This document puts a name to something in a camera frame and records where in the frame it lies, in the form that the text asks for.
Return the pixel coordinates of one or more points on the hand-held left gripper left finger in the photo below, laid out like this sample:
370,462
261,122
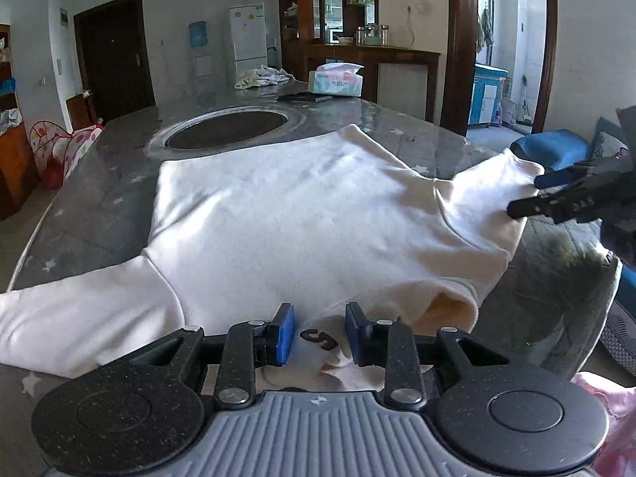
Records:
284,334

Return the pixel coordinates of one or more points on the patterned grey pillow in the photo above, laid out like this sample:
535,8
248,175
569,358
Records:
607,139

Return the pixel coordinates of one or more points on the white sweatshirt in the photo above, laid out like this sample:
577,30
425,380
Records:
298,218

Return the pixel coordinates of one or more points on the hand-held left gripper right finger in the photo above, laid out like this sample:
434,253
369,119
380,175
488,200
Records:
354,334

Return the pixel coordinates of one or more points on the small wooden chair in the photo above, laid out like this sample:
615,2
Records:
79,112

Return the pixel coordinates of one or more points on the blue water bottle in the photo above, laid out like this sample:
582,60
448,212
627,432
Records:
198,35

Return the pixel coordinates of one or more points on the tissue box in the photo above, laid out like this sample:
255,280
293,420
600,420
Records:
334,82

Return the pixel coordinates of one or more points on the hanging green towel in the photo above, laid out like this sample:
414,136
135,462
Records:
486,30

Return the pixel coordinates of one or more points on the pink play tent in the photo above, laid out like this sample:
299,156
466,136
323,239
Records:
59,151

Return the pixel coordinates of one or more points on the crumpled patterned cloth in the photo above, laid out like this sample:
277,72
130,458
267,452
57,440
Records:
262,77

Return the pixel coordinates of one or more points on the blue washroom cabinet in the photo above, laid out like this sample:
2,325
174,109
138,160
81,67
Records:
487,97

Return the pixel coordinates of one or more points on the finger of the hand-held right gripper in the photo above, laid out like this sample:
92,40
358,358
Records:
559,178
546,204

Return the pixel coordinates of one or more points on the wooden shelf unit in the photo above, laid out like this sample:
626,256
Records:
15,159

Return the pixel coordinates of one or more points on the wooden counter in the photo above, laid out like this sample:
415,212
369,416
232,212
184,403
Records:
397,72

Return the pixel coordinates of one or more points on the white refrigerator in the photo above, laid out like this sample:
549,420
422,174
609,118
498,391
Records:
248,35

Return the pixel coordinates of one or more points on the dark flat phone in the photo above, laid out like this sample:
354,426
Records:
304,97

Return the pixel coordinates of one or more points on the mop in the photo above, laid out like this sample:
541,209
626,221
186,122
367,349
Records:
524,109

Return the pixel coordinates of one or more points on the round dark cooktop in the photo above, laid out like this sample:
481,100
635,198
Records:
226,128

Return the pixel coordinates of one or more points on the pink cloth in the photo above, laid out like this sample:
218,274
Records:
613,422

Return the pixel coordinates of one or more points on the white bowl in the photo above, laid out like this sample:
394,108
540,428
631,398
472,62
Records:
345,39

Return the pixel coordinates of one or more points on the white water dispenser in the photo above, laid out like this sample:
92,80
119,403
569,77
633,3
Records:
203,67

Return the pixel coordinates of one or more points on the dark wooden door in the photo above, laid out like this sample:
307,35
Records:
114,59

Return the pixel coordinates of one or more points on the glass jar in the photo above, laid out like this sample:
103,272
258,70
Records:
385,35
372,35
360,36

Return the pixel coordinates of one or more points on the wooden display cabinet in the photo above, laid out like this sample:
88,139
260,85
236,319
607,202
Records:
303,15

